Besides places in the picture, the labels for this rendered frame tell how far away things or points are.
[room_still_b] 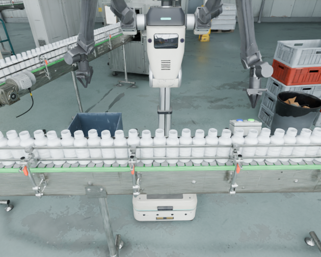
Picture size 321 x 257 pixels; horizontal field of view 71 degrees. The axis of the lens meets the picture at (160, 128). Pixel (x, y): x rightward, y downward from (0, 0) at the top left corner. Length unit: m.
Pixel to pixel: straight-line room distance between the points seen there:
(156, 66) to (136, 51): 3.31
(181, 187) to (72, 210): 1.35
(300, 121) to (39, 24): 6.08
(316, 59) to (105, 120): 2.53
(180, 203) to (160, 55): 1.13
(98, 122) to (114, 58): 3.42
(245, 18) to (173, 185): 0.80
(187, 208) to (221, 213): 0.40
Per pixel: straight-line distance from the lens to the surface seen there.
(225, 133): 1.01
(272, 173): 1.20
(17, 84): 2.28
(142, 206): 1.87
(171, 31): 1.40
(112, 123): 1.65
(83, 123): 1.70
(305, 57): 3.15
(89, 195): 1.21
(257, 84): 1.21
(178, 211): 1.93
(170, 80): 1.48
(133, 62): 4.83
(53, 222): 2.26
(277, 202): 2.45
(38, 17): 6.82
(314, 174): 1.31
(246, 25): 1.09
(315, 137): 1.22
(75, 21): 7.76
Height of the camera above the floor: 1.71
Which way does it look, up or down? 33 degrees down
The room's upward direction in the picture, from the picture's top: straight up
